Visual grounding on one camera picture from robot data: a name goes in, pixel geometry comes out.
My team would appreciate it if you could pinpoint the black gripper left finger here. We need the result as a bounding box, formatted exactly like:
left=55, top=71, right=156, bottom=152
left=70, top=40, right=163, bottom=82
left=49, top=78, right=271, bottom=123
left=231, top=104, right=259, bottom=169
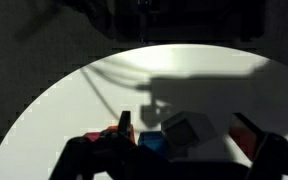
left=48, top=110, right=172, bottom=180

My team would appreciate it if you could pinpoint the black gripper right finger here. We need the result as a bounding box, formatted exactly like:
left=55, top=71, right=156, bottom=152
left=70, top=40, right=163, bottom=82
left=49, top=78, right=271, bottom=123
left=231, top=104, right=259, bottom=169
left=228, top=112, right=288, bottom=180

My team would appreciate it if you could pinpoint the blue cube block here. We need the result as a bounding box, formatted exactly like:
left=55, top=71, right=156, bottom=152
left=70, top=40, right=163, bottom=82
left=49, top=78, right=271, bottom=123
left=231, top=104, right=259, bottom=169
left=137, top=130, right=169, bottom=157

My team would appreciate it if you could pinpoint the orange cube block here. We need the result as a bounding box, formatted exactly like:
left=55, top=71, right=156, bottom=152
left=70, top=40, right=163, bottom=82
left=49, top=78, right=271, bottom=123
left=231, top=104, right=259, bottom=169
left=106, top=123, right=137, bottom=145

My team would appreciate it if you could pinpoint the gray cube block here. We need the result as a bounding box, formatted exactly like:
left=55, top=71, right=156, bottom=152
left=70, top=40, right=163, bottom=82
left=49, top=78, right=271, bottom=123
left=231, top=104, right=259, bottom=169
left=160, top=110, right=219, bottom=152

